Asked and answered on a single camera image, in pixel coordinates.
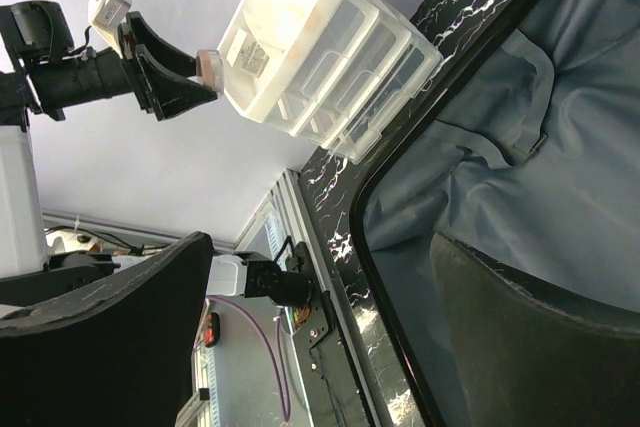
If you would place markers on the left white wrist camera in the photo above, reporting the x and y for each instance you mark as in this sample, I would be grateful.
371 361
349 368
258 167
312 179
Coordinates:
105 16

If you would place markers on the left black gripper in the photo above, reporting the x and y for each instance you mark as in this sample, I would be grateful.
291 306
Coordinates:
161 77

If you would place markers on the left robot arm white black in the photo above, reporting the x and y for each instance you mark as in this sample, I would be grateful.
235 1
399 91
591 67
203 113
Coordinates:
49 75

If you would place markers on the white drawer organizer box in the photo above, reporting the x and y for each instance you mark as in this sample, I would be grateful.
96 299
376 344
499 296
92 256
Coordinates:
334 72

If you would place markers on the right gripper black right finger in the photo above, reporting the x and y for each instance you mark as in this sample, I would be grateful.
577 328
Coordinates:
531 353

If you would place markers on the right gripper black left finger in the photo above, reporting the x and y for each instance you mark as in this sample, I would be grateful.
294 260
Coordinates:
113 353

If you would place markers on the pink round cosmetic item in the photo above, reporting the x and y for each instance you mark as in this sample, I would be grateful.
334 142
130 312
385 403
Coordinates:
210 70

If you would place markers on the blue cartoon fish suitcase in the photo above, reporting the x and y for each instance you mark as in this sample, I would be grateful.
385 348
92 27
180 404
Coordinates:
535 163

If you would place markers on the black marbled table mat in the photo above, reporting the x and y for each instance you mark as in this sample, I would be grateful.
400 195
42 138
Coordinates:
393 390

